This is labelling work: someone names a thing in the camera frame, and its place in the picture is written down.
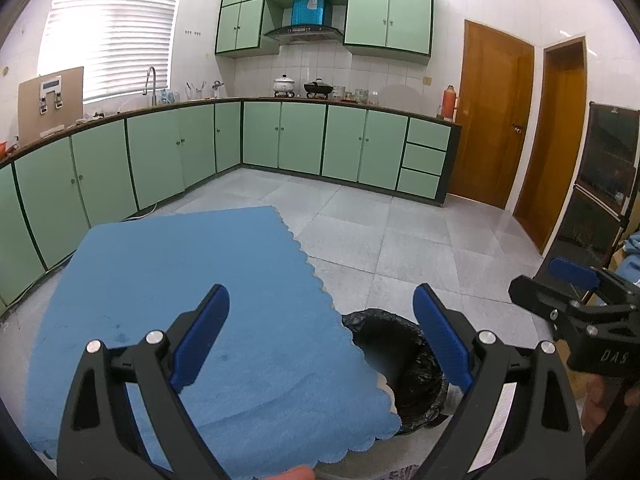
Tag brown cardboard box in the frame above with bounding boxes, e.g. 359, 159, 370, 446
17, 66, 85, 139

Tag black range hood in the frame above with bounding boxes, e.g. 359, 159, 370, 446
263, 25, 344, 45

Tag person's left hand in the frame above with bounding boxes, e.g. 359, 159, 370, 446
264, 465, 316, 480

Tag wooden door with handle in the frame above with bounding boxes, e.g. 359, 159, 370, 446
450, 19, 536, 211

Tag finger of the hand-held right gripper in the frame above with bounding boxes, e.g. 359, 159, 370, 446
508, 275, 592, 324
548, 257, 608, 292

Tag blue scalloped table cloth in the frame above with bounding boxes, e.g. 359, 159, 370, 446
25, 206, 403, 466

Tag dark glass cabinet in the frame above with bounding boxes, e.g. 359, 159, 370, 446
532, 101, 640, 306

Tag plain wooden door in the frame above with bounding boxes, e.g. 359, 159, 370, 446
514, 35, 587, 256

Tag white window blind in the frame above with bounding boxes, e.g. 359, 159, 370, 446
37, 0, 186, 103

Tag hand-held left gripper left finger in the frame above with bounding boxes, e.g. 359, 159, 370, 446
56, 283, 231, 480

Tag green lower kitchen cabinets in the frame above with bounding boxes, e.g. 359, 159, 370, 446
0, 99, 462, 311

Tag blue box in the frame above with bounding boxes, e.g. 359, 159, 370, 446
291, 0, 332, 27

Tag green kitchen cabinets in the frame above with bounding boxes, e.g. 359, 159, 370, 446
0, 99, 462, 311
215, 0, 433, 65

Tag person's right hand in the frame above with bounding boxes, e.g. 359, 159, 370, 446
582, 377, 640, 433

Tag green upper kitchen cabinets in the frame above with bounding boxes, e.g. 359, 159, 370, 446
215, 0, 433, 65

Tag black-lined trash bin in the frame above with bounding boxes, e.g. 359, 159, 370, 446
341, 309, 451, 436

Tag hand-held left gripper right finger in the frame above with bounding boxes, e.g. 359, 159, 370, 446
412, 282, 587, 480

